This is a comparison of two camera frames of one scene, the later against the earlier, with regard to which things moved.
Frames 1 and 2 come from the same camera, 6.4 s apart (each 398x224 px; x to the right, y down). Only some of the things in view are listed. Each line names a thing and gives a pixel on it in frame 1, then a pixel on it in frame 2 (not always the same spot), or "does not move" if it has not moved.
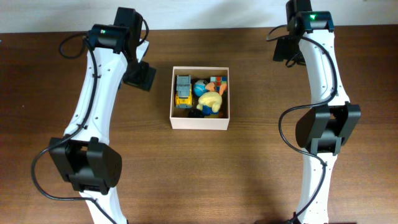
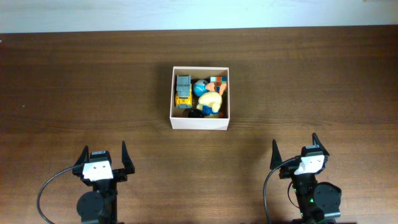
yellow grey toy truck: (183, 95) does not move
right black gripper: (282, 51) to (286, 172)
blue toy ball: (199, 87) does not move
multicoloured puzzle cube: (218, 81) does not move
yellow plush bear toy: (211, 101) does not move
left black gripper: (141, 81) to (122, 173)
